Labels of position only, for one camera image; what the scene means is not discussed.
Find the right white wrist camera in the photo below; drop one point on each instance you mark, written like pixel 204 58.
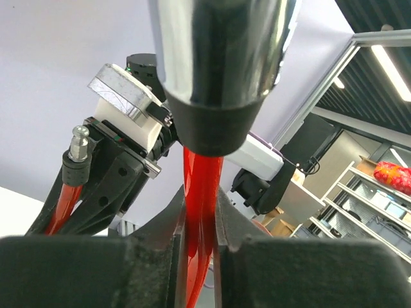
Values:
pixel 123 102

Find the metal storage shelf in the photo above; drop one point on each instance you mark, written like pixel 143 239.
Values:
pixel 357 206

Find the right aluminium frame post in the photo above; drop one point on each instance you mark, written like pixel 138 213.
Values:
pixel 394 38

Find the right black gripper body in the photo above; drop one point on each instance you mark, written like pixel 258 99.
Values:
pixel 167 137

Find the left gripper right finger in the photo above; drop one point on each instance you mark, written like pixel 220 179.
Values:
pixel 254 269

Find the red cable lock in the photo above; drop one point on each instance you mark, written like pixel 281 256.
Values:
pixel 216 62

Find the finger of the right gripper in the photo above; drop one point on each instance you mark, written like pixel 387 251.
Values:
pixel 114 174
pixel 73 184

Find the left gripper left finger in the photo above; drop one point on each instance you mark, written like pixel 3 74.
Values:
pixel 144 269

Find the red patterned bag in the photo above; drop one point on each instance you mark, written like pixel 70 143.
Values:
pixel 394 176

